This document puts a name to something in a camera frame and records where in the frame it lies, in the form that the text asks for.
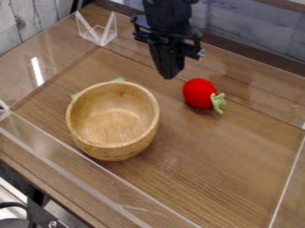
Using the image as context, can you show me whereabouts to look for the clear acrylic tray enclosure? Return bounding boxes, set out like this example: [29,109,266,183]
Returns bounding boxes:
[0,10,305,228]

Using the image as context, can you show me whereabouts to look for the red plush fruit green stem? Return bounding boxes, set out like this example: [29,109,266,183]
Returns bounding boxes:
[182,78,225,114]

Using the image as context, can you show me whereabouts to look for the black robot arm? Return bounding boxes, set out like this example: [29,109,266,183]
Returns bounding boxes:
[130,0,205,79]

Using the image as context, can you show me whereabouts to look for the black cable at corner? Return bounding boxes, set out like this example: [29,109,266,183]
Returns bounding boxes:
[0,201,35,228]

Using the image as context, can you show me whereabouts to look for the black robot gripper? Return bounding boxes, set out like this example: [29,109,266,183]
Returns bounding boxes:
[130,14,205,79]

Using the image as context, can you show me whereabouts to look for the black metal bracket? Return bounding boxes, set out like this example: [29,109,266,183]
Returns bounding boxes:
[27,199,70,228]

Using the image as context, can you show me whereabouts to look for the light wooden bowl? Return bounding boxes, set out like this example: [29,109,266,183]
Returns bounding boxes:
[66,81,161,161]

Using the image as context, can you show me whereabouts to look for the green mat under bowl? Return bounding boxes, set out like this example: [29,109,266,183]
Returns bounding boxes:
[71,77,126,99]

